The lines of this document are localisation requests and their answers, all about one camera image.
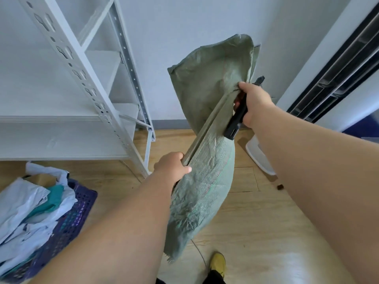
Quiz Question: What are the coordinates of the person's left hand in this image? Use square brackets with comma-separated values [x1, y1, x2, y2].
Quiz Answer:
[153, 151, 192, 185]

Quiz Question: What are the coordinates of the person's right hand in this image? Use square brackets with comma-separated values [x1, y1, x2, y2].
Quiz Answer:
[234, 82, 277, 129]

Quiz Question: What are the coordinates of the black utility knife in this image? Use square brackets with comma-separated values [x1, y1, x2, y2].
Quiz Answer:
[223, 76, 265, 141]

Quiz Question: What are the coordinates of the green woven sack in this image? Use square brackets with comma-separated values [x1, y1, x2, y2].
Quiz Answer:
[163, 34, 262, 264]

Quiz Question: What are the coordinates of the person's left forearm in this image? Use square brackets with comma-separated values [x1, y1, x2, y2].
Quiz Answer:
[30, 171, 178, 284]

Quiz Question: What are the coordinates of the person's right forearm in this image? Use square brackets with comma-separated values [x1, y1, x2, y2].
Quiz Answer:
[251, 104, 379, 284]

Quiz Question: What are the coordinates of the white standing air conditioner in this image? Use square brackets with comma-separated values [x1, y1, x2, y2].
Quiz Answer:
[245, 0, 379, 176]

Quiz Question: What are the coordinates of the yellow shoe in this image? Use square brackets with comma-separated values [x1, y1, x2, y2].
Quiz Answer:
[209, 252, 227, 278]

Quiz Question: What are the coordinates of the black trouser leg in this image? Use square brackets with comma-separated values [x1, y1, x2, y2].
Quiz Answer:
[155, 270, 226, 284]

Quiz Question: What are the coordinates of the purple plastic basket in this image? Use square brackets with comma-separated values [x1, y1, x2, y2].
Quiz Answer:
[0, 178, 98, 284]

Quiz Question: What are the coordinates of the white metal shelving rack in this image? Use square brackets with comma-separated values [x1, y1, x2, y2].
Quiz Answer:
[0, 0, 156, 178]

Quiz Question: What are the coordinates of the pile of white plastic bags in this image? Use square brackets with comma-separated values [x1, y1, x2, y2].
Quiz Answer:
[0, 162, 78, 277]

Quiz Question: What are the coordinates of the thin grey cable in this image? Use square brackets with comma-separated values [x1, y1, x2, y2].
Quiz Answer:
[191, 239, 208, 268]

